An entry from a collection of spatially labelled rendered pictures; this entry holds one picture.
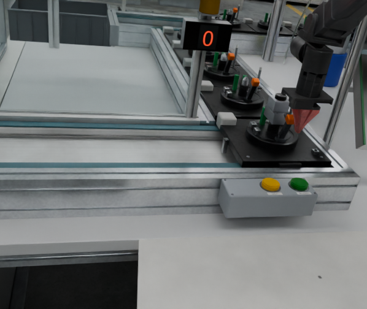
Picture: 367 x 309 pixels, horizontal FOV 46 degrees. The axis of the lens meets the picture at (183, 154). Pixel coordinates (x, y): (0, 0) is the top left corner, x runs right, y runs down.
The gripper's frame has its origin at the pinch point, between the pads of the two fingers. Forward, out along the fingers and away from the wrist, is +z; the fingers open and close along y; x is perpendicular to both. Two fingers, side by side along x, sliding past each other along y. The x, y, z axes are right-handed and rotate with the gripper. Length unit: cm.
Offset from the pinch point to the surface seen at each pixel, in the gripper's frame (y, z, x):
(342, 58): -62, 7, -84
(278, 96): 1.4, -3.8, -10.6
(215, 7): 18.4, -22.2, -21.0
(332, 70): -59, 12, -84
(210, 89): 8.8, 8.3, -44.4
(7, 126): 69, 11, -20
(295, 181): 3.0, 8.3, 10.1
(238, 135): 9.2, 8.6, -12.9
